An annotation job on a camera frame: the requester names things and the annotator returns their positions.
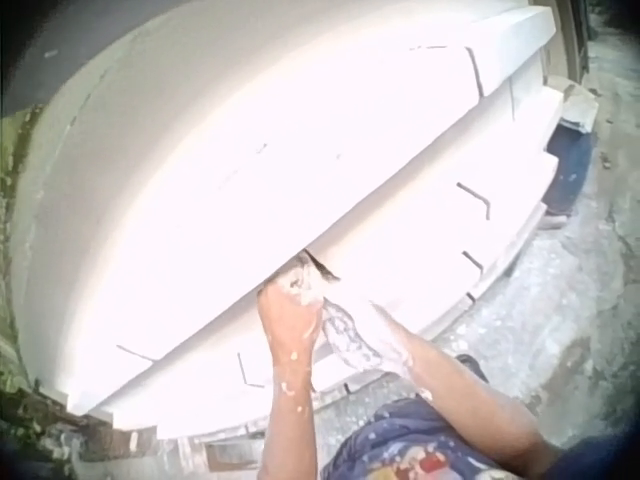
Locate large white curved plaster panel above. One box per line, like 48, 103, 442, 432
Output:
9, 0, 559, 417

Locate person's left hand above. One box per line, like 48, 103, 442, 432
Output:
256, 255, 327, 351

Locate person's right hand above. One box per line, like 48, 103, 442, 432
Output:
349, 295, 419, 374

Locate person's legs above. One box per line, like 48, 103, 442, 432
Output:
319, 353, 509, 480

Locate plaster-smeared rubber bowl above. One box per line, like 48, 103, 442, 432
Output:
320, 298, 387, 372

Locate dark door frame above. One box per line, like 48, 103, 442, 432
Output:
568, 0, 604, 87

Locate dark metal spatula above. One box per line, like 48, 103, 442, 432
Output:
297, 249, 343, 284

